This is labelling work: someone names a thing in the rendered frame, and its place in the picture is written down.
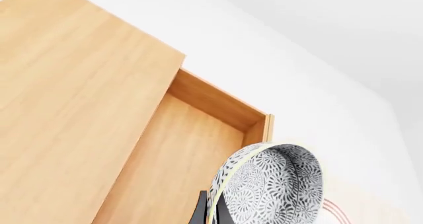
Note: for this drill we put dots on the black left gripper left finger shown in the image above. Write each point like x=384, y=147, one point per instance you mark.
x=200, y=209

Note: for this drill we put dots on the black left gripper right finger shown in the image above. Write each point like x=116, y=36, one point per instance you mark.
x=223, y=213

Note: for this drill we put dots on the open wooden drawer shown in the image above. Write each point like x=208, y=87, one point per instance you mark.
x=195, y=144

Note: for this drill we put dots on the wooden cabinet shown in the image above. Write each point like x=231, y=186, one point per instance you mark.
x=76, y=90

